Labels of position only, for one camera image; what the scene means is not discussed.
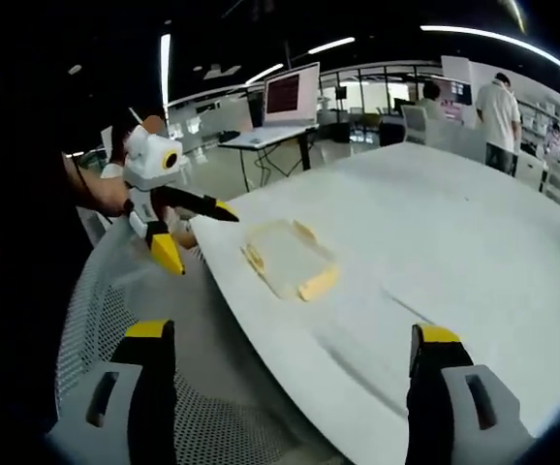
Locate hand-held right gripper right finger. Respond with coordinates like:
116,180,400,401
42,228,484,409
404,323,537,465

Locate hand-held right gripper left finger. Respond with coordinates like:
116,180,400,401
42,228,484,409
47,318,178,465

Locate pale yellow plastic buckle part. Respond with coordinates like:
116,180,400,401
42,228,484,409
239,239,270,281
296,263,343,303

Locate white mesh laundry basket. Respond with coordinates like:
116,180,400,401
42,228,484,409
52,227,339,465

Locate long ceiling light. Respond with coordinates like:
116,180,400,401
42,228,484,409
419,23,560,70
306,36,358,56
244,62,286,87
159,32,172,109

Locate white desk with black legs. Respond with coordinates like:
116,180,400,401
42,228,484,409
217,122,321,193

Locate clear plastic bag, yellow edges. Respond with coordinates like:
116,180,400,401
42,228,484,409
239,217,343,303

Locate computer monitor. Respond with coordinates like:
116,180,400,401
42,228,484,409
262,61,322,129

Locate white office chair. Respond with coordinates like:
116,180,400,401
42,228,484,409
399,103,430,146

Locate white display board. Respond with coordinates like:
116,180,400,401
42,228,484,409
440,54,476,128

